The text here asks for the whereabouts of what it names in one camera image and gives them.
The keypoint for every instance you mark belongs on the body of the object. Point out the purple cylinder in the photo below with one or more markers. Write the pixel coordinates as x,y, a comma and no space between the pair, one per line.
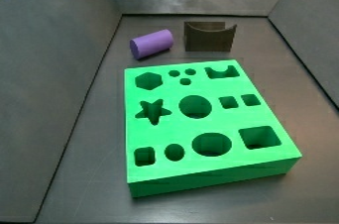
151,44

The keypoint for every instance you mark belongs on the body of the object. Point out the green foam shape-sorter board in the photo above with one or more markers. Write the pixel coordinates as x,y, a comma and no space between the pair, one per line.
199,128

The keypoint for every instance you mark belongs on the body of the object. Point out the black curved cradle stand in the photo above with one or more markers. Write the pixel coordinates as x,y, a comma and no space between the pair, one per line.
209,36

